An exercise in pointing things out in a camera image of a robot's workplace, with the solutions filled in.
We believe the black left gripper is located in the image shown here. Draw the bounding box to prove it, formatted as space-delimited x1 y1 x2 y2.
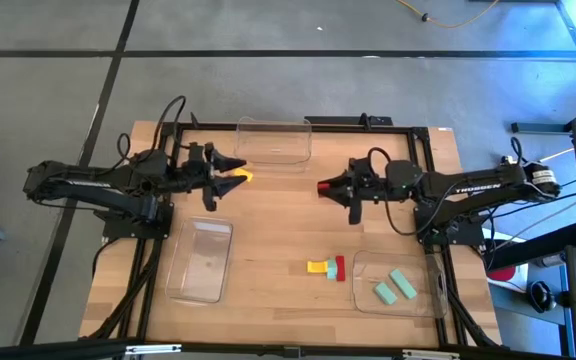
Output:
178 142 249 213

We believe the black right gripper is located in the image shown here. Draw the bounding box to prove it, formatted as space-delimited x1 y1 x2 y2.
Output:
319 158 389 226

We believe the clear plastic bin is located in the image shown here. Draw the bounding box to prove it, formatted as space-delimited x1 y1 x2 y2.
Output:
165 216 235 305
351 249 449 320
233 116 314 167

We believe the long teal rectangular block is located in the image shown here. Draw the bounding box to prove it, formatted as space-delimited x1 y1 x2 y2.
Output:
388 268 418 301

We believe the short teal rectangular block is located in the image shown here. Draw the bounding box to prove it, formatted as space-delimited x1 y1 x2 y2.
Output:
373 282 399 307

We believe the black diagonal beam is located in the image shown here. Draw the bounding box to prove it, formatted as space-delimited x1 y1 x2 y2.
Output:
482 221 576 272

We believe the black floor bar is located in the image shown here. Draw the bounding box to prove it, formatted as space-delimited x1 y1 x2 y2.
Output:
510 121 573 136

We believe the white rod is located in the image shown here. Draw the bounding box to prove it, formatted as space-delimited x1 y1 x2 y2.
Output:
537 146 576 165

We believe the black round device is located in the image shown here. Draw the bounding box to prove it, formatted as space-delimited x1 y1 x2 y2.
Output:
528 279 558 315

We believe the black rig beam with brackets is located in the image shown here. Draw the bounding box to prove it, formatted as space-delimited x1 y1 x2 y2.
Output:
0 337 576 360

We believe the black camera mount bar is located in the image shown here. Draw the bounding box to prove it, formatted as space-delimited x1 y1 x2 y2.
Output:
303 112 395 128

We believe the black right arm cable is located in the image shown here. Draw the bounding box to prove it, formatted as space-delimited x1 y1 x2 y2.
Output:
366 146 422 237

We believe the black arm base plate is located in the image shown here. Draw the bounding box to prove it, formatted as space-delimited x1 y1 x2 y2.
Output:
101 199 174 240
414 207 485 247

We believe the black cable bundle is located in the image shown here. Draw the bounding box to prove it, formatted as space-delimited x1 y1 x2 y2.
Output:
87 237 164 342
442 279 502 350

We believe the yellow extension cable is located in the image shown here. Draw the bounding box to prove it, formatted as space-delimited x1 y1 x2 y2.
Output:
396 0 500 30

